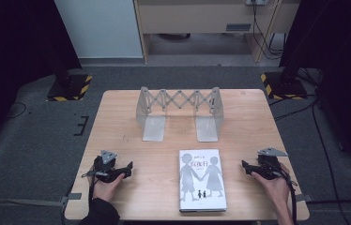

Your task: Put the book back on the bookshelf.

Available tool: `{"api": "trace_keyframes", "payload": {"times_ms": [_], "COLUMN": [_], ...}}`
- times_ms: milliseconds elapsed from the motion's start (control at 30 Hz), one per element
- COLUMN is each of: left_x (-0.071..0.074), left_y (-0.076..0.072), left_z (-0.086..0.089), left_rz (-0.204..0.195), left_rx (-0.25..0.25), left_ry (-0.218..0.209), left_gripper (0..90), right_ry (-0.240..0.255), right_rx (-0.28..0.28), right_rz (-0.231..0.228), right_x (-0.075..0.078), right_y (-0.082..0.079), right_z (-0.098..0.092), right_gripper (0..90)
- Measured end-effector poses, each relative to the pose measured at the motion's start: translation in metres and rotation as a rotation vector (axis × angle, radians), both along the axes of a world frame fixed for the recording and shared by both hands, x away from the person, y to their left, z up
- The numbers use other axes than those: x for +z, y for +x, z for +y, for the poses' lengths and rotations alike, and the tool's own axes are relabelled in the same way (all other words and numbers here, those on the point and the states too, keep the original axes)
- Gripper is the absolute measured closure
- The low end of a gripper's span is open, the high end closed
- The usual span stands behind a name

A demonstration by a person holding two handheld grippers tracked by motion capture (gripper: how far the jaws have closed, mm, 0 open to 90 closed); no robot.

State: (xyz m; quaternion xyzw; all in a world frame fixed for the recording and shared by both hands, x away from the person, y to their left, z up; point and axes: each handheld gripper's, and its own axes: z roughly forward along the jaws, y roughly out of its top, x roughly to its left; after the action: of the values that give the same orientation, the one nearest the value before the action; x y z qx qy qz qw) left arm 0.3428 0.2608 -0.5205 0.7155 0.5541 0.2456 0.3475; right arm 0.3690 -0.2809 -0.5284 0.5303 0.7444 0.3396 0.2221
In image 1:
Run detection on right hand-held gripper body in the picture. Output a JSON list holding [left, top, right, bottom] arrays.
[[250, 147, 290, 181]]

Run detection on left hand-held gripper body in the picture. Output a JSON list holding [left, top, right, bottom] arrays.
[[81, 149, 129, 184]]

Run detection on white book with grey figures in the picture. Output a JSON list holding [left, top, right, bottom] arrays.
[[178, 148, 228, 214]]

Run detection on expandable grey metal book rack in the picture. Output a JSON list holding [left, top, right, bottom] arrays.
[[135, 85, 225, 143]]

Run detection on person's left hand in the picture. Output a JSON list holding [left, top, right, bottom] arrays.
[[91, 172, 127, 203]]

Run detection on person's right hand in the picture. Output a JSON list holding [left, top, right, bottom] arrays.
[[251, 162, 291, 214]]

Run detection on grey tape strip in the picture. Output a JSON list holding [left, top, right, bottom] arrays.
[[295, 193, 313, 203], [59, 192, 83, 208]]

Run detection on black tape floor mark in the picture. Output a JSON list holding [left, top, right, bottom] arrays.
[[72, 115, 90, 137]]

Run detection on black stand with striped base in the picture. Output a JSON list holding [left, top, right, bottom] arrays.
[[260, 46, 309, 101], [45, 46, 94, 103]]

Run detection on black curtain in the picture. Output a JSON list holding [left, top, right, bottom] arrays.
[[0, 0, 83, 163], [278, 0, 351, 172]]

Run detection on white panel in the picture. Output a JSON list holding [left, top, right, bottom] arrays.
[[53, 0, 145, 60]]

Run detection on light wooden desk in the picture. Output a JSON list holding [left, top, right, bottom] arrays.
[[133, 0, 301, 66]]

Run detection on white power strip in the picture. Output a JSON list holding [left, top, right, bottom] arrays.
[[244, 0, 270, 7]]

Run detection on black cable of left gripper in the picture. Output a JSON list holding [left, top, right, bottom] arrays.
[[87, 170, 98, 203]]

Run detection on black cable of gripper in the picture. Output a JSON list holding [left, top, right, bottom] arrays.
[[273, 163, 298, 225], [87, 170, 98, 203]]

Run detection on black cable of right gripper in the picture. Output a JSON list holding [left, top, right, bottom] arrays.
[[273, 163, 298, 225]]

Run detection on short black floor cable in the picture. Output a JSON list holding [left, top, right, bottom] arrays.
[[268, 93, 317, 122]]

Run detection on long black floor cable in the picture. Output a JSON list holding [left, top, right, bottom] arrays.
[[301, 67, 351, 208]]

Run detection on thin looped floor cable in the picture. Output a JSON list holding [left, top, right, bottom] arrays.
[[5, 101, 28, 120]]

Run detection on black cables hanging at desk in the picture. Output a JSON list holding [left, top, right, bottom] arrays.
[[251, 2, 287, 61]]

